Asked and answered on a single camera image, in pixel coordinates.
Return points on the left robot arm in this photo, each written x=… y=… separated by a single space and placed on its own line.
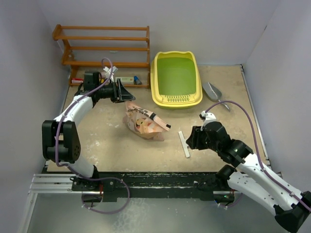
x=60 y=139

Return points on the white rectangular box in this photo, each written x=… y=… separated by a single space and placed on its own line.
x=126 y=80

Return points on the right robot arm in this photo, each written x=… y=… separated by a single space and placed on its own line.
x=246 y=173

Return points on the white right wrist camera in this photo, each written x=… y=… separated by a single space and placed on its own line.
x=207 y=118

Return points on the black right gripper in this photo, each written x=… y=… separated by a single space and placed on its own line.
x=194 y=140

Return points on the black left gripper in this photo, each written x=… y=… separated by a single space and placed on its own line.
x=120 y=93

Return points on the yellow green litter box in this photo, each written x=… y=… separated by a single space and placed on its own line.
x=175 y=80

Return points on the wooden shelf rack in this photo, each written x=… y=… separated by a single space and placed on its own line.
x=68 y=58

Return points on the white bag sealing clip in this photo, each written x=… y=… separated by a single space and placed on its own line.
x=184 y=144

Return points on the grey metal litter scoop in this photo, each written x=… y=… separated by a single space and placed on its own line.
x=213 y=93

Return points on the red white small box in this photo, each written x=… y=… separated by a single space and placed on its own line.
x=77 y=80

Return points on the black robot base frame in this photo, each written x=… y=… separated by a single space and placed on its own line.
x=205 y=186

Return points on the pink cat litter bag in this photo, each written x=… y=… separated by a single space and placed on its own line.
x=144 y=123

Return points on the blue grey bottle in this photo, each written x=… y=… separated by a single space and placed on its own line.
x=137 y=81

